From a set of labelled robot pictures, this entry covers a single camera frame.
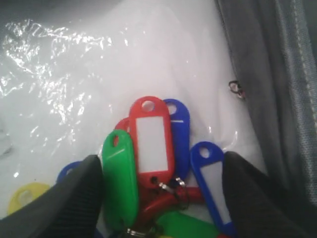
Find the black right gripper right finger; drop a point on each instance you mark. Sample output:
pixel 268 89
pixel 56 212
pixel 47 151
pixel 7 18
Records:
pixel 259 207

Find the yellow key tag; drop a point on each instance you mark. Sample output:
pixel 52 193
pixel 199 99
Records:
pixel 25 195

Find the red key tag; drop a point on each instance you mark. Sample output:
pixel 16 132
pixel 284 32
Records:
pixel 150 130
pixel 153 202

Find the green key tag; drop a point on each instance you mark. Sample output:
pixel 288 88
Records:
pixel 121 197
pixel 179 225

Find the blue key tag upper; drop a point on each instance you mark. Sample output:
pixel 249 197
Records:
pixel 180 128

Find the blue key tag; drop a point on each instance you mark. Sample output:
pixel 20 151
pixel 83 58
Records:
pixel 180 128
pixel 206 160
pixel 66 170

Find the clear plastic bag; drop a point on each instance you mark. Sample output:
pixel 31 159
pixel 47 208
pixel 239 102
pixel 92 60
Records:
pixel 69 70

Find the cream white duffel bag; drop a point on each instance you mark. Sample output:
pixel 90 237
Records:
pixel 273 49

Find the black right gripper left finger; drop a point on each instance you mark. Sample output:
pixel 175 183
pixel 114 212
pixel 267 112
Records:
pixel 69 209

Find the blue key tag left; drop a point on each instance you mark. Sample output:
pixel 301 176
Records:
pixel 66 170

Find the blue key tag right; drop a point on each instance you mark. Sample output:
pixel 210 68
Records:
pixel 206 160

